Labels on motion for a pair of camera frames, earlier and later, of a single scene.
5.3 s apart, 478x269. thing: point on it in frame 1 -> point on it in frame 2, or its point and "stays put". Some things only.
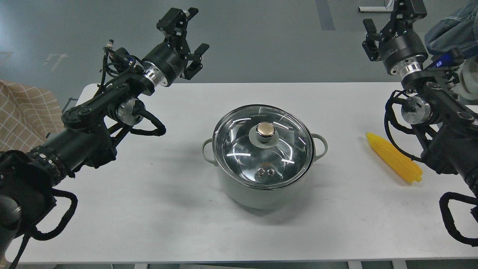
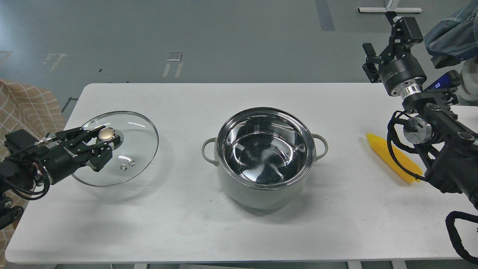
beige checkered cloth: x=28 y=116 stays put
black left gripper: x=164 y=65 -> x=61 y=160
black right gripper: x=402 y=50 -> x=400 y=65
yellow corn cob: x=399 y=162 stays put
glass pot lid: x=262 y=146 -> x=139 y=143
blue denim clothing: x=458 y=33 stays put
